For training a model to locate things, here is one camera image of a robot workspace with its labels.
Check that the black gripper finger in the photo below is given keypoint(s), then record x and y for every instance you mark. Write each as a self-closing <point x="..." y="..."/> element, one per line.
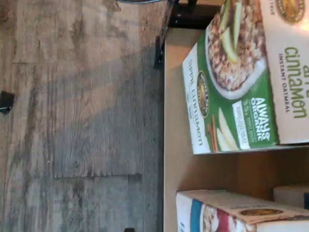
<point x="129" y="230"/>

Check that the blue white flax oatmeal box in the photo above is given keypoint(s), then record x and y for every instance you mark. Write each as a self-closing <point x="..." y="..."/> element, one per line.
<point x="287" y="195"/>
<point x="217" y="217"/>

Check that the black metal shelf unit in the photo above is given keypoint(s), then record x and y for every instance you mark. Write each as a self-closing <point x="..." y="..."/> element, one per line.
<point x="173" y="120"/>

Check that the green apple cinnamon oatmeal box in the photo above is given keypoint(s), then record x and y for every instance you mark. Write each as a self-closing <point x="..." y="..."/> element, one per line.
<point x="229" y="96"/>

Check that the black flat floor bar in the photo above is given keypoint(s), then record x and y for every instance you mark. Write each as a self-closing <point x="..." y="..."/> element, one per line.
<point x="6" y="101"/>

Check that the dark round rimmed object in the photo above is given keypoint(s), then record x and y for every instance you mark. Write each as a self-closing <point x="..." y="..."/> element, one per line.
<point x="140" y="1"/>

